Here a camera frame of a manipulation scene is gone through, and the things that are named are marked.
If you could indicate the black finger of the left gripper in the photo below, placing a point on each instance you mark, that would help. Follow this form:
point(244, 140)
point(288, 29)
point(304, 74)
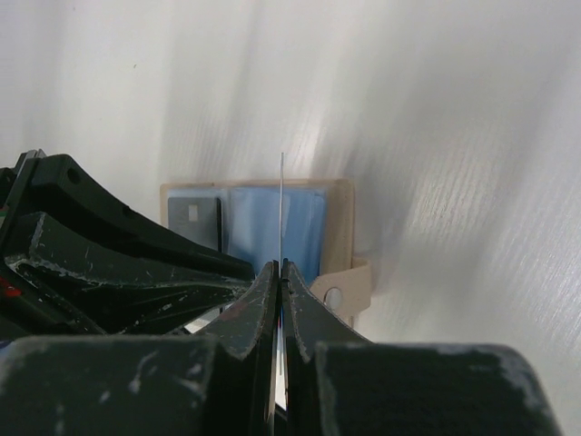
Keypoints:
point(59, 282)
point(59, 186)

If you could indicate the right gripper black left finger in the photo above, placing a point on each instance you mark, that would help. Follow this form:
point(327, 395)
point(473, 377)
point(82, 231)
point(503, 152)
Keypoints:
point(217, 381)

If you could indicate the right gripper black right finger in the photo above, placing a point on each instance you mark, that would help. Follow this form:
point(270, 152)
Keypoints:
point(340, 383)

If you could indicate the black VIP card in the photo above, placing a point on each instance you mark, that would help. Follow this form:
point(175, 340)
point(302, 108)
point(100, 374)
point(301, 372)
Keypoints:
point(197, 219)
point(281, 394)

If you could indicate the beige card holder wallet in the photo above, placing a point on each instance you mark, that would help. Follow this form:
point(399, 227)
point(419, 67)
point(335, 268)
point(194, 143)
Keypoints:
point(318, 232)

